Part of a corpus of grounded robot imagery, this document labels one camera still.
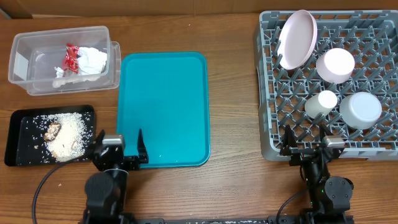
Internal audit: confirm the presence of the white rice pile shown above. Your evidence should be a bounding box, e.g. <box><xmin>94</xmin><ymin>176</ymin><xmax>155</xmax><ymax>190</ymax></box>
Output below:
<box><xmin>32</xmin><ymin>113</ymin><xmax>89</xmax><ymax>162</ymax></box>

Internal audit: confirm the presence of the large white plate with crumbs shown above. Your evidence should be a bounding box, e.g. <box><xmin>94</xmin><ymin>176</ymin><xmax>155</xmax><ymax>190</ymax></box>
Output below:
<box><xmin>277</xmin><ymin>10</ymin><xmax>318</xmax><ymax>70</ymax></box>

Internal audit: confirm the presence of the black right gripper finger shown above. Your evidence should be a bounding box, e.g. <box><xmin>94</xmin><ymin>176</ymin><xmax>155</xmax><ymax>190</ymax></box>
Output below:
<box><xmin>319</xmin><ymin>123</ymin><xmax>333</xmax><ymax>147</ymax></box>
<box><xmin>282</xmin><ymin>125</ymin><xmax>297</xmax><ymax>149</ymax></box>

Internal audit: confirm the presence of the black tray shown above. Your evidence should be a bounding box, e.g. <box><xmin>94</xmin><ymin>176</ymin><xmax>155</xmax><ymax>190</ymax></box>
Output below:
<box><xmin>4</xmin><ymin>105</ymin><xmax>96</xmax><ymax>166</ymax></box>

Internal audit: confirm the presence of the white napkin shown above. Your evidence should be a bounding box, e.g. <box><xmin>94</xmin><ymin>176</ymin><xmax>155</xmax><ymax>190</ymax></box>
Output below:
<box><xmin>52</xmin><ymin>46</ymin><xmax>108</xmax><ymax>88</ymax></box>

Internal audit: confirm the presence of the white cup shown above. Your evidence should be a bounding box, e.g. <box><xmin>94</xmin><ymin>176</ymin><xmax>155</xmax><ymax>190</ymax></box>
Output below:
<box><xmin>305</xmin><ymin>90</ymin><xmax>338</xmax><ymax>119</ymax></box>

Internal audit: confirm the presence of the grey saucer bowl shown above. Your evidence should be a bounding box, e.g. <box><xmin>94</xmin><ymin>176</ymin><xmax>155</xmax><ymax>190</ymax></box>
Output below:
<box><xmin>339</xmin><ymin>92</ymin><xmax>382</xmax><ymax>129</ymax></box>

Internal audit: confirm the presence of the grey dishwasher rack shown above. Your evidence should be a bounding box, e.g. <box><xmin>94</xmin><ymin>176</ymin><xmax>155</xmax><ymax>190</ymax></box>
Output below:
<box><xmin>254</xmin><ymin>10</ymin><xmax>397</xmax><ymax>161</ymax></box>

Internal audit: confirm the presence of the red snack wrapper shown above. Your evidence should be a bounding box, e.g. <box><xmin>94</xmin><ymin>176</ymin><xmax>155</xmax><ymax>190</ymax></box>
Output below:
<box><xmin>62</xmin><ymin>43</ymin><xmax>79</xmax><ymax>73</ymax></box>

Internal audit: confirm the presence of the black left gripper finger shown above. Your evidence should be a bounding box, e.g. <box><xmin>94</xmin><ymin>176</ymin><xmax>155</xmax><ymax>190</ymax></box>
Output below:
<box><xmin>90</xmin><ymin>129</ymin><xmax>105</xmax><ymax>152</ymax></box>
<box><xmin>137</xmin><ymin>129</ymin><xmax>149</xmax><ymax>162</ymax></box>

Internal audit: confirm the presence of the brown food scrap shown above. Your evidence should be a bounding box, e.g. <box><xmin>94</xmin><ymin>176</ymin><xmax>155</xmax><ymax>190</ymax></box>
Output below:
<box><xmin>44</xmin><ymin>122</ymin><xmax>62</xmax><ymax>142</ymax></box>

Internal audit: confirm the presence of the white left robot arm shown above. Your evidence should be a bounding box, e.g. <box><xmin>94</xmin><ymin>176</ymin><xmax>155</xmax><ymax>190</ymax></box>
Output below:
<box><xmin>83</xmin><ymin>131</ymin><xmax>149</xmax><ymax>224</ymax></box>

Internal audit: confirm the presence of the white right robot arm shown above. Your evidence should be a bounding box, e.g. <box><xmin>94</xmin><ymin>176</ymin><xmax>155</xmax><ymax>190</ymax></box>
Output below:
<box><xmin>275</xmin><ymin>125</ymin><xmax>354</xmax><ymax>224</ymax></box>

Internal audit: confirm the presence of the clear plastic bin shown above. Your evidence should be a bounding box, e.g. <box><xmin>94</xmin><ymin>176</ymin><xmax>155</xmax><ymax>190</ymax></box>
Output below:
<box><xmin>8</xmin><ymin>26</ymin><xmax>121</xmax><ymax>96</ymax></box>

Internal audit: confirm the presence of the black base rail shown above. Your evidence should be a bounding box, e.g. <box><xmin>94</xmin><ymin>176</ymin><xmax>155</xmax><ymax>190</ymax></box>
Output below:
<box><xmin>78</xmin><ymin>215</ymin><xmax>355</xmax><ymax>224</ymax></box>

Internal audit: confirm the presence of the teal plastic tray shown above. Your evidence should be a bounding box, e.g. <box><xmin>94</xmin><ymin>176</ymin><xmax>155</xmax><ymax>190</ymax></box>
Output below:
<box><xmin>116</xmin><ymin>52</ymin><xmax>211</xmax><ymax>168</ymax></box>

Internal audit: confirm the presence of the small white bowl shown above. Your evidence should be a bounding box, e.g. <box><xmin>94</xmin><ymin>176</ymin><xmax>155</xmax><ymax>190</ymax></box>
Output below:
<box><xmin>316</xmin><ymin>48</ymin><xmax>355</xmax><ymax>84</ymax></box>

